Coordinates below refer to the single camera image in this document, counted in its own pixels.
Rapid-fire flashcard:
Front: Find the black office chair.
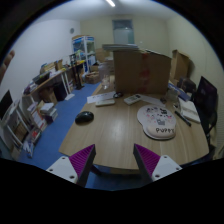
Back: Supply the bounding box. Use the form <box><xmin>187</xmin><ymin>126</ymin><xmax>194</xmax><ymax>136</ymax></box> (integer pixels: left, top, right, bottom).
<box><xmin>193</xmin><ymin>77</ymin><xmax>218</xmax><ymax>142</ymax></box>

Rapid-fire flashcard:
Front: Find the white paper sheet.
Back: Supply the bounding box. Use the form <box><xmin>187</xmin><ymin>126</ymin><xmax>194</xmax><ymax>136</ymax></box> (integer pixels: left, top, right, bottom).
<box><xmin>87</xmin><ymin>91</ymin><xmax>115</xmax><ymax>104</ymax></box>

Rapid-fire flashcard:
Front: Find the white flat device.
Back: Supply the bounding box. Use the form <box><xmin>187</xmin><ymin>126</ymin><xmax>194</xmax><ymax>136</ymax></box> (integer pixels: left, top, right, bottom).
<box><xmin>95</xmin><ymin>99</ymin><xmax>115</xmax><ymax>107</ymax></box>

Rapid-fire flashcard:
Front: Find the black computer monitor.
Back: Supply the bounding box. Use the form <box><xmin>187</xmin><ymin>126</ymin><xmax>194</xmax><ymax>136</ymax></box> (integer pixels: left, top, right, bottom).
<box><xmin>0</xmin><ymin>91</ymin><xmax>13</xmax><ymax>119</ymax></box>

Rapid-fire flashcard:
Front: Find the cardboard box on floor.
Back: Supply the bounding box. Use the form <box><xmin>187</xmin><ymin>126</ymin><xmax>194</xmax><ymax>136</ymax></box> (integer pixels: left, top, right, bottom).
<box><xmin>85</xmin><ymin>72</ymin><xmax>100</xmax><ymax>84</ymax></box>

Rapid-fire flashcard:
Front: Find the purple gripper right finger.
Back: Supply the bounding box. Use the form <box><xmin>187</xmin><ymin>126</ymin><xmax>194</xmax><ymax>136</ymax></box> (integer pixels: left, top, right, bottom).
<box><xmin>133</xmin><ymin>144</ymin><xmax>181</xmax><ymax>182</ymax></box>

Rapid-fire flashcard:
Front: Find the long side desk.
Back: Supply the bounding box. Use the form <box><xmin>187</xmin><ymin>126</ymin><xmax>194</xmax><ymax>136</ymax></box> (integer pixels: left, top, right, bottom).
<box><xmin>24</xmin><ymin>61</ymin><xmax>84</xmax><ymax>101</ymax></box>

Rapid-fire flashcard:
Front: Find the glass display cabinet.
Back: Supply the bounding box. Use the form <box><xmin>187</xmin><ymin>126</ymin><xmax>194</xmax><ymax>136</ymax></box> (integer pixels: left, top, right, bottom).
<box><xmin>72</xmin><ymin>35</ymin><xmax>96</xmax><ymax>73</ymax></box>

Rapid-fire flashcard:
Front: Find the black computer mouse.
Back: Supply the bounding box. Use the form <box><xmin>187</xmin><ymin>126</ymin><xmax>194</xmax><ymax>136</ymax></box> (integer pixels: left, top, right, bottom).
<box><xmin>75</xmin><ymin>111</ymin><xmax>94</xmax><ymax>124</ymax></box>

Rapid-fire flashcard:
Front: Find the window with blind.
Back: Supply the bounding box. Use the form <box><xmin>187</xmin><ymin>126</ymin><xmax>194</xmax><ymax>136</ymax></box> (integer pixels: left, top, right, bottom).
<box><xmin>112</xmin><ymin>20</ymin><xmax>134</xmax><ymax>44</ymax></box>

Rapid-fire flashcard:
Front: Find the clear plastic cup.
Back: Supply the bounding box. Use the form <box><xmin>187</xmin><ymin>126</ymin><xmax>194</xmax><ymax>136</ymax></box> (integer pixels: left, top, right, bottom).
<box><xmin>101</xmin><ymin>75</ymin><xmax>110</xmax><ymax>89</ymax></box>

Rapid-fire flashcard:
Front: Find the ceiling light strip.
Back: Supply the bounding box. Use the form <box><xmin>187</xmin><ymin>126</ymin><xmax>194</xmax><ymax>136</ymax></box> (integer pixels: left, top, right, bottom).
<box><xmin>106</xmin><ymin>0</ymin><xmax>116</xmax><ymax>7</ymax></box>

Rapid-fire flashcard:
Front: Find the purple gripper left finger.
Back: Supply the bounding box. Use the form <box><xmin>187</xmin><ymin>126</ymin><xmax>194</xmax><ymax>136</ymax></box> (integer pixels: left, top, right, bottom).
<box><xmin>47</xmin><ymin>144</ymin><xmax>96</xmax><ymax>187</ymax></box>

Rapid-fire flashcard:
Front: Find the stack of books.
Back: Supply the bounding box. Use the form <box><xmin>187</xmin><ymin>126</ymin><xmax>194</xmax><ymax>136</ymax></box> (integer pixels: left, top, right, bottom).
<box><xmin>40</xmin><ymin>103</ymin><xmax>58</xmax><ymax>124</ymax></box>

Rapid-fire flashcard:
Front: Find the white puppy mouse pad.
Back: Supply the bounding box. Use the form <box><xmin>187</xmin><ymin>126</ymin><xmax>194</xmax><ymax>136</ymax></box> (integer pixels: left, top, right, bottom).
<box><xmin>137</xmin><ymin>105</ymin><xmax>176</xmax><ymax>140</ymax></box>

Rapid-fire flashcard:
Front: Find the open white notebook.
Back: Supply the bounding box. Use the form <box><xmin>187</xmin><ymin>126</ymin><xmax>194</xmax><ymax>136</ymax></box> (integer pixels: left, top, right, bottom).
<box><xmin>179</xmin><ymin>99</ymin><xmax>200</xmax><ymax>123</ymax></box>

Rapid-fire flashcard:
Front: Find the folded cardboard against wall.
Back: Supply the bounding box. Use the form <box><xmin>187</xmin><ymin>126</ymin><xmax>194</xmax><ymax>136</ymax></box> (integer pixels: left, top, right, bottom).
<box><xmin>170</xmin><ymin>50</ymin><xmax>190</xmax><ymax>80</ymax></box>

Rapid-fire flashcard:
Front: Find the white remote control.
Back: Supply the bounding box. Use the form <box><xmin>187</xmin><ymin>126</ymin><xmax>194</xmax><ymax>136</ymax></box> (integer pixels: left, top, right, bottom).
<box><xmin>124</xmin><ymin>94</ymin><xmax>141</xmax><ymax>105</ymax></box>

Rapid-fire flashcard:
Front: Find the large cardboard box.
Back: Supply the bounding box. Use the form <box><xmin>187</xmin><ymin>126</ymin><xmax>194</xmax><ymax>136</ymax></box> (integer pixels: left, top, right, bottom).
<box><xmin>113</xmin><ymin>50</ymin><xmax>171</xmax><ymax>94</ymax></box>

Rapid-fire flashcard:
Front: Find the black pen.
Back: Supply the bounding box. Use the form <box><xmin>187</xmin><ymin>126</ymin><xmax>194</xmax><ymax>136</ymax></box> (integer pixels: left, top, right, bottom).
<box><xmin>175</xmin><ymin>111</ymin><xmax>191</xmax><ymax>127</ymax></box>

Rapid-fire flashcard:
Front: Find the bare hand at edge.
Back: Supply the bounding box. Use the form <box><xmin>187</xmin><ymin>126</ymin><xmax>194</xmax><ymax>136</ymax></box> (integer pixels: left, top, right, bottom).
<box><xmin>0</xmin><ymin>50</ymin><xmax>15</xmax><ymax>84</ymax></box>

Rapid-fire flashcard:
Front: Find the white shelf rack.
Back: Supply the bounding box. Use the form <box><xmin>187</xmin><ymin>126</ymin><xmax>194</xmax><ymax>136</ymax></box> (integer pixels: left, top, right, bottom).
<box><xmin>1</xmin><ymin>100</ymin><xmax>47</xmax><ymax>160</ymax></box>

